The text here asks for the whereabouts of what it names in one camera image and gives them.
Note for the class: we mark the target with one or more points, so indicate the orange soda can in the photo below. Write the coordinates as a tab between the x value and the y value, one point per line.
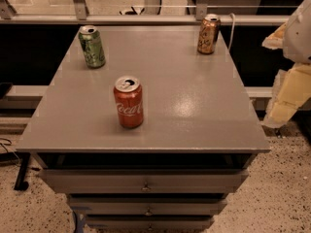
208	34

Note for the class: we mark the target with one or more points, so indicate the metal railing frame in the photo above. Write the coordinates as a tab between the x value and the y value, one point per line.
145	11

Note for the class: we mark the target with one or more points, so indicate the green soda can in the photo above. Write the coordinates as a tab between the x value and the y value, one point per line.
91	44

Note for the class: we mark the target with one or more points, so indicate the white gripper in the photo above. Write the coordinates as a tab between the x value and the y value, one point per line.
299	38

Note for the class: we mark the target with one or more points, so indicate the black table leg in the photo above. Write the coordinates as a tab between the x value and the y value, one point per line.
21	184

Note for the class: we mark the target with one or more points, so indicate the red coke can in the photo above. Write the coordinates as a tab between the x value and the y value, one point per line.
128	95

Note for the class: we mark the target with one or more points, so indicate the grey drawer cabinet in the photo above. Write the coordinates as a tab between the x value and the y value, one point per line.
198	137

